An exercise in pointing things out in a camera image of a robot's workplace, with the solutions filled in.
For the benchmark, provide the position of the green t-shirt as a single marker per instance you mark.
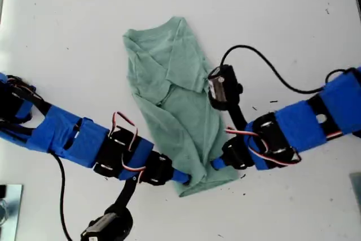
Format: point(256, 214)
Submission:
point(175, 83)

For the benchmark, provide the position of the black clamp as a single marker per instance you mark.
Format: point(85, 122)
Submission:
point(2, 191)

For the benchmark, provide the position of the dark debris stick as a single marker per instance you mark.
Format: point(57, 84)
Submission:
point(273, 101)

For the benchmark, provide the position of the gripper camera stalk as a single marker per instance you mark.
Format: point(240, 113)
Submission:
point(238, 119)
point(125, 196)

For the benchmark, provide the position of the steel plate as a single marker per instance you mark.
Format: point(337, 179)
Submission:
point(14, 204)

